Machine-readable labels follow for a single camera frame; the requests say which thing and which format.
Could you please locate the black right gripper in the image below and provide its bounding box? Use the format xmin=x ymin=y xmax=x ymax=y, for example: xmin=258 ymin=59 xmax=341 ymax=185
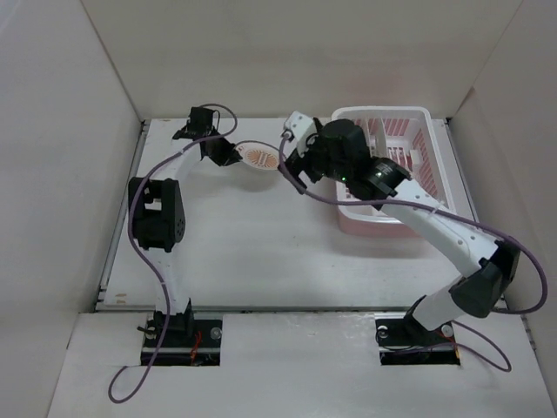
xmin=278 ymin=126 xmax=351 ymax=193

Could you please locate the orange sunburst plate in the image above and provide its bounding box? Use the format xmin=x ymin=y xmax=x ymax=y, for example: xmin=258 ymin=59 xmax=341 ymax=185
xmin=235 ymin=140 xmax=279 ymax=172

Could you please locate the green red rimmed plate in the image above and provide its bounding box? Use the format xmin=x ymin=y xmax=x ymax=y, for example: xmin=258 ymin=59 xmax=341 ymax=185
xmin=375 ymin=118 xmax=388 ymax=157

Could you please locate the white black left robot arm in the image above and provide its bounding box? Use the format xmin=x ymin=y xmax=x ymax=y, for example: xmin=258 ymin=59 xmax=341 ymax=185
xmin=127 ymin=103 xmax=241 ymax=346

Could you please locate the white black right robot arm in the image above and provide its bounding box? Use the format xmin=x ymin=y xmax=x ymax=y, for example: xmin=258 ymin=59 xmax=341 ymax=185
xmin=279 ymin=112 xmax=520 ymax=345

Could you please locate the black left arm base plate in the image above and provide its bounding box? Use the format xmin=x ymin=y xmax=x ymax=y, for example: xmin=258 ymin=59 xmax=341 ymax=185
xmin=153 ymin=319 xmax=223 ymax=367

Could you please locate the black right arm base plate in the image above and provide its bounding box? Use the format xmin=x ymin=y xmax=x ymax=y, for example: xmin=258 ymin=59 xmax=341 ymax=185
xmin=375 ymin=315 xmax=460 ymax=366

